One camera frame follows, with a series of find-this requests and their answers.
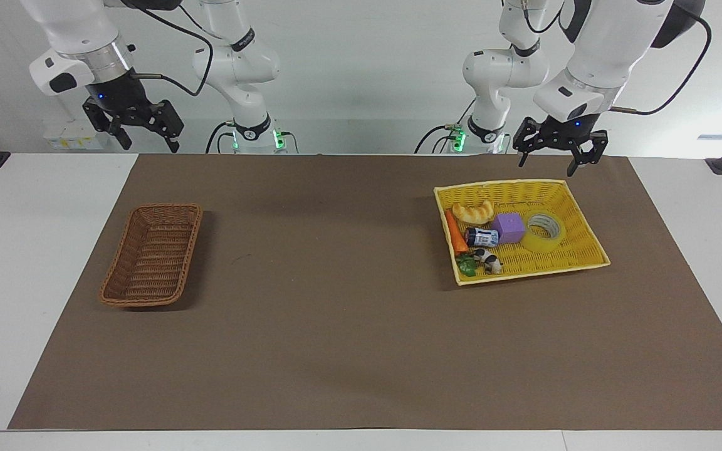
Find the toy croissant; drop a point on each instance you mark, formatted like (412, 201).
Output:
(472, 213)

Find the toy carrot with green leaves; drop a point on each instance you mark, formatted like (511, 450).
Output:
(455, 235)

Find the clear tape roll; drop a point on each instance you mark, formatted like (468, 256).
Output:
(543, 241)

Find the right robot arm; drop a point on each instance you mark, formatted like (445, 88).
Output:
(235, 62)

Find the brown wicker basket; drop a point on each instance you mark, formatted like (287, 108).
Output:
(151, 257)

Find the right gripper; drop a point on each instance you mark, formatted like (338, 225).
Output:
(116, 94)

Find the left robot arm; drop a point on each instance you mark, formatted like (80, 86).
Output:
(605, 44)

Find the yellow woven basket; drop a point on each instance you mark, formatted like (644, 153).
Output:
(561, 263)

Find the black white toy cow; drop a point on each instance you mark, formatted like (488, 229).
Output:
(490, 260)

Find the purple cube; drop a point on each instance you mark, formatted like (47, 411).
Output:
(509, 228)

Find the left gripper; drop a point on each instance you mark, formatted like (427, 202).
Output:
(569, 130)

